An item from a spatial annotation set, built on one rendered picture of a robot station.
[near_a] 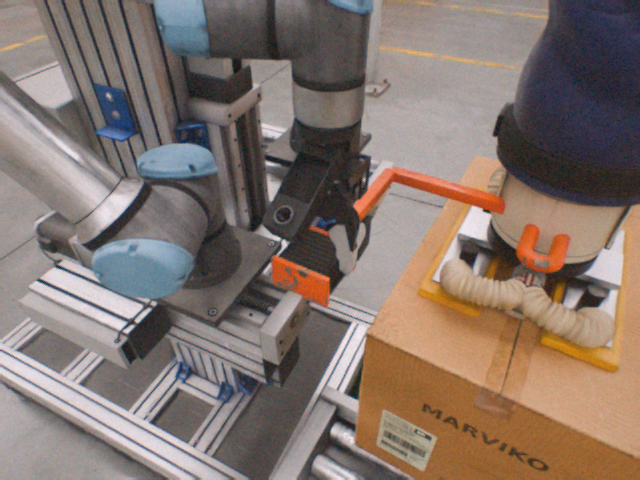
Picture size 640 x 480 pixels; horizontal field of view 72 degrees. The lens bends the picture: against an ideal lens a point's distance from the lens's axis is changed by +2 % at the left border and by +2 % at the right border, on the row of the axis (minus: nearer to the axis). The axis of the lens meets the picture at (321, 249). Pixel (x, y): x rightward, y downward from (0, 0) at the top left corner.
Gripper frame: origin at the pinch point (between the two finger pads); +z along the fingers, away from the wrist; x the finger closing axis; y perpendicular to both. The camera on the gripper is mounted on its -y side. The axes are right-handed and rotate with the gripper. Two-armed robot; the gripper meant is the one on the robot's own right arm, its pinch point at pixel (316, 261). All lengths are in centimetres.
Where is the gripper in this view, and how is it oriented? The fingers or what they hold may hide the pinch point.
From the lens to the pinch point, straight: 59.5
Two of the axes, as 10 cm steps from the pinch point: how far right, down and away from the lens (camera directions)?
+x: -8.7, -3.5, 3.6
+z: -0.2, 7.4, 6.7
